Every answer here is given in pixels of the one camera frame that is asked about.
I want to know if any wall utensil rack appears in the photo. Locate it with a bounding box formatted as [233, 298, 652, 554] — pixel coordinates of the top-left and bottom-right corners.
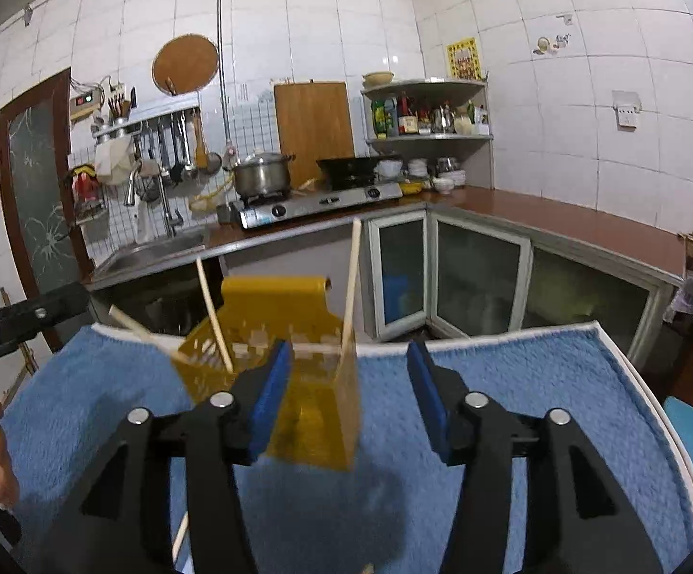
[92, 92, 222, 188]

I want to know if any steel cooking pot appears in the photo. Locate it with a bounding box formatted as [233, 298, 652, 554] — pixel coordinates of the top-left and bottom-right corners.
[231, 152, 296, 199]

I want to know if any wooden cutting board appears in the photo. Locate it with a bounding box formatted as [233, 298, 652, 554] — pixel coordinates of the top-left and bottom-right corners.
[274, 82, 354, 189]

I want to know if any wooden chopstick long diagonal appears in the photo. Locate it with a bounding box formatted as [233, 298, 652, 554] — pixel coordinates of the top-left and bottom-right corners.
[171, 513, 189, 561]

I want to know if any black wok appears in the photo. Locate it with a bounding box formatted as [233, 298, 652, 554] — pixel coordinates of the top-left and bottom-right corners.
[317, 154, 397, 190]

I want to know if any kitchen counter with cabinets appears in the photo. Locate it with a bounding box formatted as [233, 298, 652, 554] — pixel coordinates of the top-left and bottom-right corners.
[88, 187, 685, 365]

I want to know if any round woven mat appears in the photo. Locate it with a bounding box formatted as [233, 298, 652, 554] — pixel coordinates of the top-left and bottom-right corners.
[152, 34, 219, 96]

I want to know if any yellow wall poster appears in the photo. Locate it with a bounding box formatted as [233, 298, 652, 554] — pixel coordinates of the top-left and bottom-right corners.
[446, 38, 485, 82]

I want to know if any steel sink faucet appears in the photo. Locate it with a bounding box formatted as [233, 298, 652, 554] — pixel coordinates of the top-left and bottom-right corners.
[123, 159, 184, 237]

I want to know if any blue textured table cloth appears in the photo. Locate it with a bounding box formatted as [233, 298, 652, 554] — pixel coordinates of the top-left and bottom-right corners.
[4, 325, 693, 573]

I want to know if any brown glass door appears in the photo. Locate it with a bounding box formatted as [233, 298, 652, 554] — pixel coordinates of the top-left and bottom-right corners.
[0, 67, 96, 353]

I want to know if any corner shelf unit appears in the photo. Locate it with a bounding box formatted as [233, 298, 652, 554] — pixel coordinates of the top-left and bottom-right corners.
[362, 77, 494, 188]

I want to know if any white wall socket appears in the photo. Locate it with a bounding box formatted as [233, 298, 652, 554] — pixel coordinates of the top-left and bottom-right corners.
[612, 89, 642, 131]

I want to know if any gas stove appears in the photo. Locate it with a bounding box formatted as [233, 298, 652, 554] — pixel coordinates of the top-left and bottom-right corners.
[231, 183, 403, 231]

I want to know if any yellow plastic utensil holder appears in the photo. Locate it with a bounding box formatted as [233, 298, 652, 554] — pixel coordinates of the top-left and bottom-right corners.
[173, 276, 361, 470]

